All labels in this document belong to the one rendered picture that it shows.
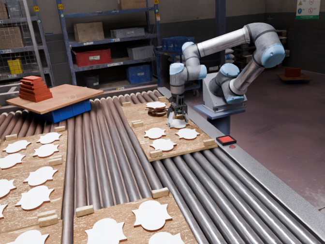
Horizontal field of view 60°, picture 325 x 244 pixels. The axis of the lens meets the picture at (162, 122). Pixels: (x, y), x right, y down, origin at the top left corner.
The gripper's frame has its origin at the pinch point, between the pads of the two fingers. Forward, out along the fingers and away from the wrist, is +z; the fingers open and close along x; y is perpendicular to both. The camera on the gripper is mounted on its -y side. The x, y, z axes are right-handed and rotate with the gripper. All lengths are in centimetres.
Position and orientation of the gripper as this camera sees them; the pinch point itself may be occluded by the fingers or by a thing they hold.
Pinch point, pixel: (177, 124)
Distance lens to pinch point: 164.1
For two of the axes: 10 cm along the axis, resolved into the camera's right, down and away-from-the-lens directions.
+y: 3.0, 4.0, -8.7
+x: 9.5, -1.8, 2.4
